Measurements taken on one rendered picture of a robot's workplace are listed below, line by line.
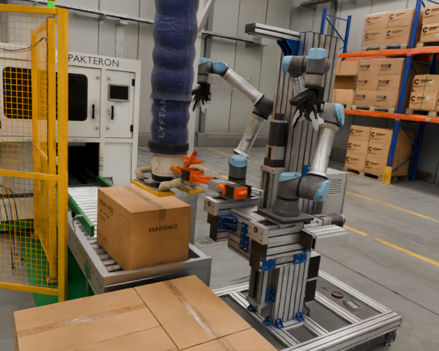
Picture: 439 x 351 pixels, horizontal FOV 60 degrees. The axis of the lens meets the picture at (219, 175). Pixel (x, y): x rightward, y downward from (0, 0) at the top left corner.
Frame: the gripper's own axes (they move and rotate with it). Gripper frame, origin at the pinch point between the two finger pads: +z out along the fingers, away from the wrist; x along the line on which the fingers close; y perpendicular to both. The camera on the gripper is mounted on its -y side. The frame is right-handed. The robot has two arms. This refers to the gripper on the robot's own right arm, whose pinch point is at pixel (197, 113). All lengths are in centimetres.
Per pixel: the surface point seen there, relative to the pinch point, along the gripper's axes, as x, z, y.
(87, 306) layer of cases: -46, 98, -80
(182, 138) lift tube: -40, 12, -30
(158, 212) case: -24, 59, -34
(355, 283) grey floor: -16, 152, 176
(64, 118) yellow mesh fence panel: 45, 11, -75
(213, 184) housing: -78, 28, -31
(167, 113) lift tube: -39, -1, -39
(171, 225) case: -23, 68, -25
